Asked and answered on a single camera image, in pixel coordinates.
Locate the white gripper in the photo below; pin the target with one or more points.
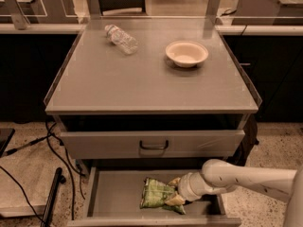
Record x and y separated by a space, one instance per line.
186 187

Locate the green jalapeno chip bag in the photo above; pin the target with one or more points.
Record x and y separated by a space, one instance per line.
155 193

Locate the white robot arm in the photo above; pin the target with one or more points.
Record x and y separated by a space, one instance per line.
217 176

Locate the grey top drawer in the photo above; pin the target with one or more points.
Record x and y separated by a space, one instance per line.
125 144

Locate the open grey middle drawer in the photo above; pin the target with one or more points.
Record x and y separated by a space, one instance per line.
114 196

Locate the grey drawer cabinet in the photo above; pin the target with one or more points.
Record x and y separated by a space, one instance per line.
101 89

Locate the black bar on floor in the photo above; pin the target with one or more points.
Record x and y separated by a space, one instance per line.
57 180

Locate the white paper bowl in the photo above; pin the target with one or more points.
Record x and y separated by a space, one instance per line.
186 54

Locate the clear plastic water bottle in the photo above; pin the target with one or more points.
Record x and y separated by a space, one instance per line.
123 40

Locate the dark device at left edge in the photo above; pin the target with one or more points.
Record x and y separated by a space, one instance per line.
5 136

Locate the black drawer handle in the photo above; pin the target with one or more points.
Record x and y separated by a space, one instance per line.
165 145

